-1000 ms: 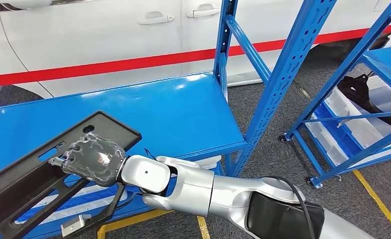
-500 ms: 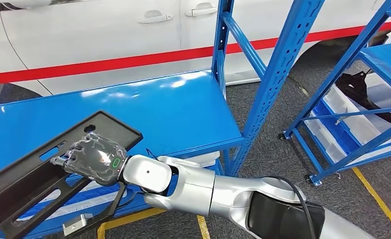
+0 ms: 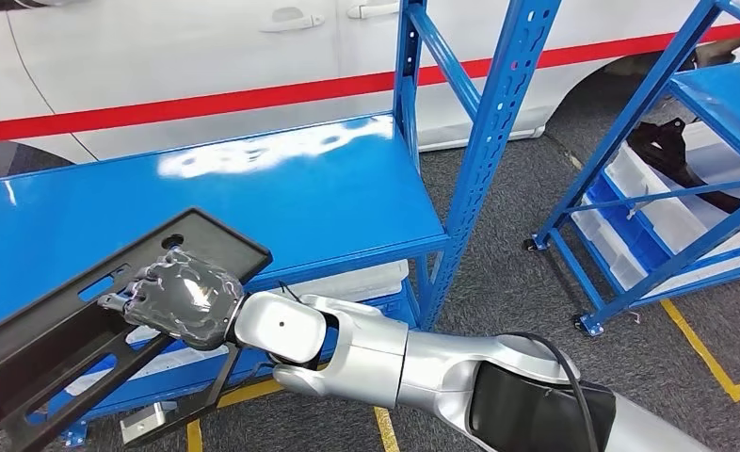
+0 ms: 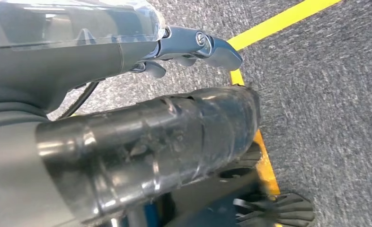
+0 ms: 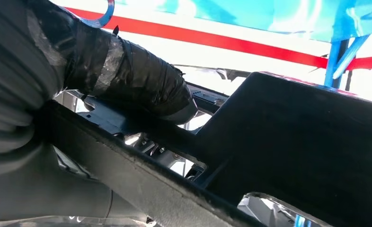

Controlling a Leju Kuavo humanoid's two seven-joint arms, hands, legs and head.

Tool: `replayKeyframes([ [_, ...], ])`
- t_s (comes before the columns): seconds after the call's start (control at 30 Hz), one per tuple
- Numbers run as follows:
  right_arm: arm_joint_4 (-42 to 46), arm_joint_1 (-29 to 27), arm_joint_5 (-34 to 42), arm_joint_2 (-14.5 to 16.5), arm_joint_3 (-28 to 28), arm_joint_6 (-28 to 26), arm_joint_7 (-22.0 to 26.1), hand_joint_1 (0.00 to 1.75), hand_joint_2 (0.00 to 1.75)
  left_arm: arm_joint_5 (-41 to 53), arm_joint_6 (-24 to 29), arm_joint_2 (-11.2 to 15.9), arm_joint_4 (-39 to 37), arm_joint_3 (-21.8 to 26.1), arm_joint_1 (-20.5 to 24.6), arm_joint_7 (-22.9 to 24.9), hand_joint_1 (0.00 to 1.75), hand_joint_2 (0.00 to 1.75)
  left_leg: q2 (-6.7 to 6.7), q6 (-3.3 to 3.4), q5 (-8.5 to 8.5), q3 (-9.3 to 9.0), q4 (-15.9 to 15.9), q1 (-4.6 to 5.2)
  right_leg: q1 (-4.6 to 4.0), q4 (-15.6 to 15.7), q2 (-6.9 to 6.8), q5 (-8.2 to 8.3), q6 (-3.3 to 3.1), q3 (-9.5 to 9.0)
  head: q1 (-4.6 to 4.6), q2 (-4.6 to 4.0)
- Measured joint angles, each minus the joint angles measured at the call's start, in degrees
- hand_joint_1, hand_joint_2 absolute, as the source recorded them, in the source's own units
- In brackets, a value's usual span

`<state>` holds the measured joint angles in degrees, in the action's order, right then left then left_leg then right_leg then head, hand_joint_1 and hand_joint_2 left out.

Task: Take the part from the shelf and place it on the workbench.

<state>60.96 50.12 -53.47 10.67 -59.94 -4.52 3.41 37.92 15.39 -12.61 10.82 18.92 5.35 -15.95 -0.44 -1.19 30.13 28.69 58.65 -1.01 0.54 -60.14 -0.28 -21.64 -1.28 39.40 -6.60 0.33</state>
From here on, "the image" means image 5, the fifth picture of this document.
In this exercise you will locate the blue metal shelf rack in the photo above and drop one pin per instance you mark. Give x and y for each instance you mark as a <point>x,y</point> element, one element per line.
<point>299,18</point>

